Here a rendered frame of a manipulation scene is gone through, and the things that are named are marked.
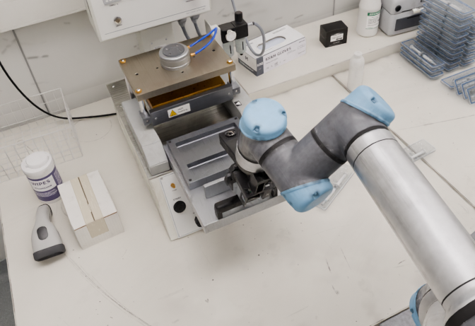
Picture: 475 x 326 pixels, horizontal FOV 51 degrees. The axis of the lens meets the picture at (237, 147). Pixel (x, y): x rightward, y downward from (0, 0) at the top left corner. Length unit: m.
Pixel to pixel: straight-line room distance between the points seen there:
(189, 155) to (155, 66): 0.27
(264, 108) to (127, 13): 0.67
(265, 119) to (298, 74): 1.01
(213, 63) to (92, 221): 0.52
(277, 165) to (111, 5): 0.74
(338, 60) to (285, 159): 1.12
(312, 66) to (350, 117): 1.10
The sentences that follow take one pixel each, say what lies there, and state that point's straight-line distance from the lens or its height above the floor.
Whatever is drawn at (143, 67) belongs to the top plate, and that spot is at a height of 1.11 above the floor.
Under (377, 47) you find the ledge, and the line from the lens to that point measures 1.96.
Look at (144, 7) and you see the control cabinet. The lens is 1.39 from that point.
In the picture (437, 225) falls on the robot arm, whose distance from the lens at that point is 0.65.
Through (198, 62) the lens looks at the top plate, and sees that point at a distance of 1.33.
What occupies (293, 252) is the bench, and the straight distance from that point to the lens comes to 1.32.
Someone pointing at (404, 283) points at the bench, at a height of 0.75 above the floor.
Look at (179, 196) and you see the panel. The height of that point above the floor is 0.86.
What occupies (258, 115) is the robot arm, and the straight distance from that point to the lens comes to 0.80.
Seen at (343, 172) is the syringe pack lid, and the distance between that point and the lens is 1.48.
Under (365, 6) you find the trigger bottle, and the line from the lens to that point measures 1.96.
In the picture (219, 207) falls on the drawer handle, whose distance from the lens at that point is 1.08.
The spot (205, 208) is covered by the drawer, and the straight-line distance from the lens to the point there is 1.14.
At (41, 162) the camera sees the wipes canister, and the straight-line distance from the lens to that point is 1.48.
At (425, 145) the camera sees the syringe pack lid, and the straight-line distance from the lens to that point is 1.60.
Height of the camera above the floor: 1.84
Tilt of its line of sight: 44 degrees down
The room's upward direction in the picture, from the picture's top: 6 degrees counter-clockwise
